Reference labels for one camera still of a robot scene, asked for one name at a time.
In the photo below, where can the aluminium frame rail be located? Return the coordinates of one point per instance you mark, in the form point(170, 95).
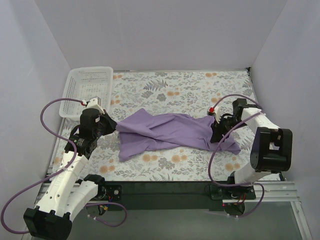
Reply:
point(266, 191)

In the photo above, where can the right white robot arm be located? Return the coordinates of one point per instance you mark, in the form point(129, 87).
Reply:
point(271, 151)

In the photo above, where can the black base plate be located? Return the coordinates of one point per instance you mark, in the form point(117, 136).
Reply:
point(170, 195)

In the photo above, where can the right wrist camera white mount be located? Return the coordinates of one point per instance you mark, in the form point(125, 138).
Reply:
point(215, 112)

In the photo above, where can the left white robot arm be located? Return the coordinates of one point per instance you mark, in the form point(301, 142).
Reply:
point(52, 217)

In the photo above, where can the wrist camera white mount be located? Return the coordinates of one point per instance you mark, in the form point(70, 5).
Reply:
point(92, 106)
point(215, 112)

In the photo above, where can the white plastic basket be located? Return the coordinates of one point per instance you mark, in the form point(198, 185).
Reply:
point(85, 83)

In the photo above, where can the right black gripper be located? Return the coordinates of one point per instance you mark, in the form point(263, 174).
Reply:
point(217, 129)

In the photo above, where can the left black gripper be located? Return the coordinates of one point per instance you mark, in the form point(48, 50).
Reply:
point(107, 123)

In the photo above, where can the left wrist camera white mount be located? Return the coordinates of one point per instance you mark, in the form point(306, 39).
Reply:
point(92, 106)

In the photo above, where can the purple t shirt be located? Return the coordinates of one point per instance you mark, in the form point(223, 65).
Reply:
point(142, 132)

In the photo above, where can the floral table cloth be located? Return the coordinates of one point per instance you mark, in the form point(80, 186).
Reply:
point(158, 93)

